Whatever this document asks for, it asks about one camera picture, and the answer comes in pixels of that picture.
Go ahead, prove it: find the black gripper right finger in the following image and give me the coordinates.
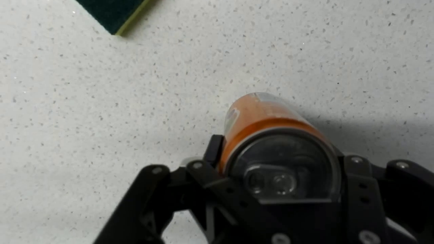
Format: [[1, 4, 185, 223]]
[[342, 155, 434, 244]]

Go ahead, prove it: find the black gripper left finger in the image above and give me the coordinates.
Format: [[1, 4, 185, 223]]
[[92, 133, 282, 244]]

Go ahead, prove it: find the orange soda can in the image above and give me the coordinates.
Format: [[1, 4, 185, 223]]
[[218, 91, 345, 206]]

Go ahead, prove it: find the green and yellow sponge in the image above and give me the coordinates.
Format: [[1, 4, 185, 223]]
[[75, 0, 157, 38]]

